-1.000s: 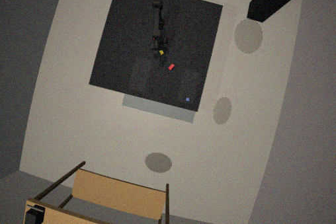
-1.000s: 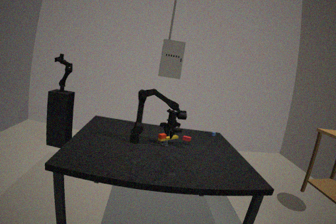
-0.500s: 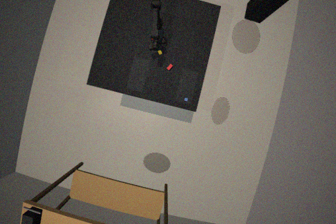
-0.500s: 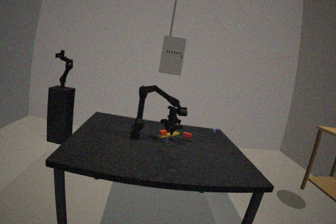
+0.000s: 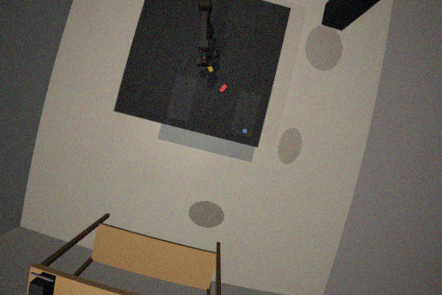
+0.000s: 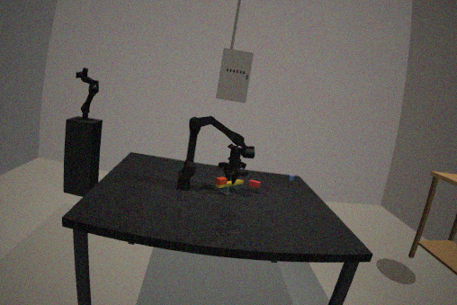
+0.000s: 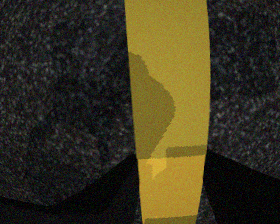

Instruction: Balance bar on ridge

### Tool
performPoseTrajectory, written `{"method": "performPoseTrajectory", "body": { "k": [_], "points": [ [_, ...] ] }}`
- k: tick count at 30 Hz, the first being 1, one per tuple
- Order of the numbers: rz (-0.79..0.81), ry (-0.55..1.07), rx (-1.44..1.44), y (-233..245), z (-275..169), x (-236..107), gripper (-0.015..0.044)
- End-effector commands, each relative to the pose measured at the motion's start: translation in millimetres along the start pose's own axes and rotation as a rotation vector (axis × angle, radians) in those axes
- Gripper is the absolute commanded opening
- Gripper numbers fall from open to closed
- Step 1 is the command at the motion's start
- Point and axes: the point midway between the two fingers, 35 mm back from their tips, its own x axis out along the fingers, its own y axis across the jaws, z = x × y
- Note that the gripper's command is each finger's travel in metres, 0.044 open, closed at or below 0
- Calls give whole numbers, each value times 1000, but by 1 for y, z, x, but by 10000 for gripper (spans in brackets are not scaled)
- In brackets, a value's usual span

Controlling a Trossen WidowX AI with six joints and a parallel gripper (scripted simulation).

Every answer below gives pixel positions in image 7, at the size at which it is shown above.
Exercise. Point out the yellow bar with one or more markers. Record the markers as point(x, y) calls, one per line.
point(169, 58)

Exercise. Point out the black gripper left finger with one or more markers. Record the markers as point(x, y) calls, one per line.
point(112, 199)

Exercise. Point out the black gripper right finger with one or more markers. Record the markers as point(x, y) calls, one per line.
point(238, 194)

